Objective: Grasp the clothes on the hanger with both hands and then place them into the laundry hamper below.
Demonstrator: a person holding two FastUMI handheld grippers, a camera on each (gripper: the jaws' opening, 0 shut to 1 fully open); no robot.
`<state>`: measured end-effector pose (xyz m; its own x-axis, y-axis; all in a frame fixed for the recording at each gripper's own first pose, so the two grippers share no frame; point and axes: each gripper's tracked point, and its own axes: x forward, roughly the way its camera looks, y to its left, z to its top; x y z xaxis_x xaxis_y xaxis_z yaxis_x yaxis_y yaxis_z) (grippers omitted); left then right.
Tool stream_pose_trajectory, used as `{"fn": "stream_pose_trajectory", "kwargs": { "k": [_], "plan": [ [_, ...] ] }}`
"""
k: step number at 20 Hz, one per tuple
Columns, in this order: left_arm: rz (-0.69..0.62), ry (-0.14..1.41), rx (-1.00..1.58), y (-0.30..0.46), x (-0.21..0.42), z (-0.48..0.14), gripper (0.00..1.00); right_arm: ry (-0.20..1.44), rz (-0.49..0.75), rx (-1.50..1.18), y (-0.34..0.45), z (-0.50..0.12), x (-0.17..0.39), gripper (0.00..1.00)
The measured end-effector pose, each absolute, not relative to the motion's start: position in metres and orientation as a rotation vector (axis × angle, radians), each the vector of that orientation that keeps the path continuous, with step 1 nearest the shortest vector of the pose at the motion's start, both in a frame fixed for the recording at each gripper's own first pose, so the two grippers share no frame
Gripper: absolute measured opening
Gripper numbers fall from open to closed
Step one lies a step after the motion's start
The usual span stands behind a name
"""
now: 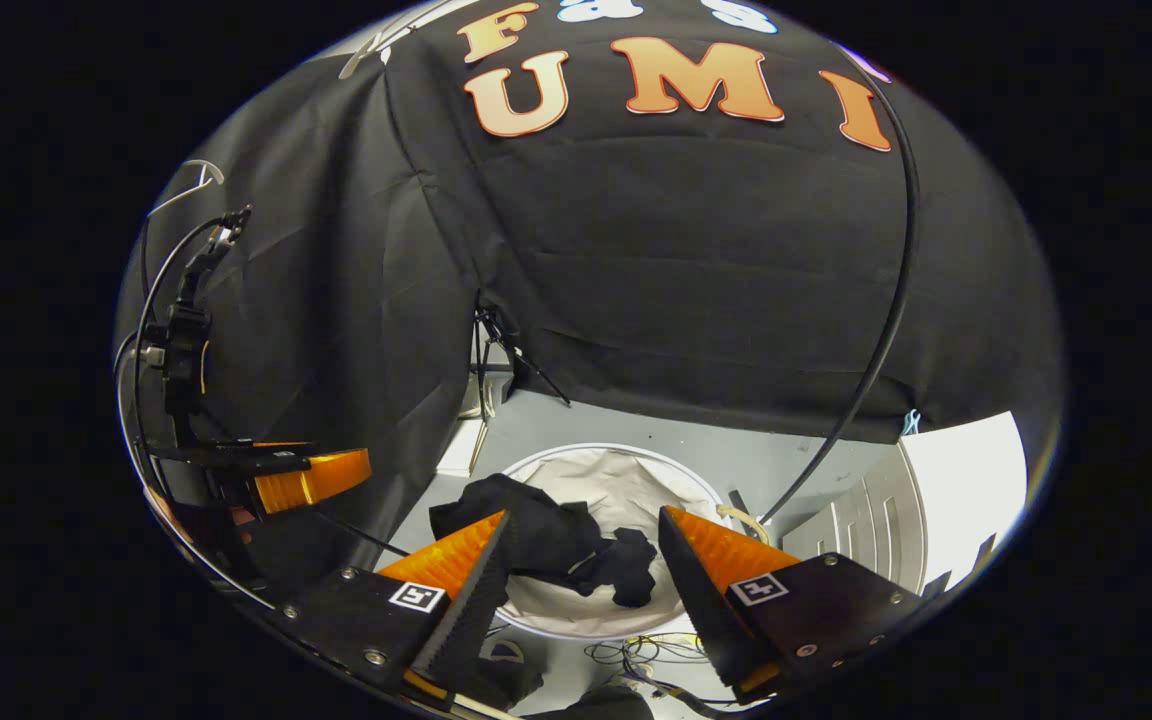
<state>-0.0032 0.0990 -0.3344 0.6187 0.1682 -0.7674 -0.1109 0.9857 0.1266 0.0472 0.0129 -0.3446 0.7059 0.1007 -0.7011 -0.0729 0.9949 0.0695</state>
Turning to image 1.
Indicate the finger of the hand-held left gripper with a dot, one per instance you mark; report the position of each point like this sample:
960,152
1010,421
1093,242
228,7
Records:
316,480

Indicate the black tripod stand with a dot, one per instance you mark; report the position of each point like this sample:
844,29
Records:
484,340

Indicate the black backdrop cloth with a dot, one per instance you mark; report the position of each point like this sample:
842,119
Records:
686,250

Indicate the white laundry hamper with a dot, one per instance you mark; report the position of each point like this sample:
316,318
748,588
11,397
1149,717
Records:
636,480

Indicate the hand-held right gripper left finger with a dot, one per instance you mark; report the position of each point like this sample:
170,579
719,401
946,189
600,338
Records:
466,620

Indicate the empty white clothes hanger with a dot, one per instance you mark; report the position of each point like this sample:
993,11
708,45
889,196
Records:
206,168

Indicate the black clothes rail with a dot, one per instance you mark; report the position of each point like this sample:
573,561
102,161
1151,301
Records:
886,320

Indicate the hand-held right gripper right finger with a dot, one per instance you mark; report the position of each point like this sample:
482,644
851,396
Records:
706,620

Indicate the black ribbed jacket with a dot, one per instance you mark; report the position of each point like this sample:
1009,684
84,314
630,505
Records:
546,530

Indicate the dark cloth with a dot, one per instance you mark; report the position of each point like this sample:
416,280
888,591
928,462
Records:
596,705

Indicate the white cabinet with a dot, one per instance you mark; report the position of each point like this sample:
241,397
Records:
966,480

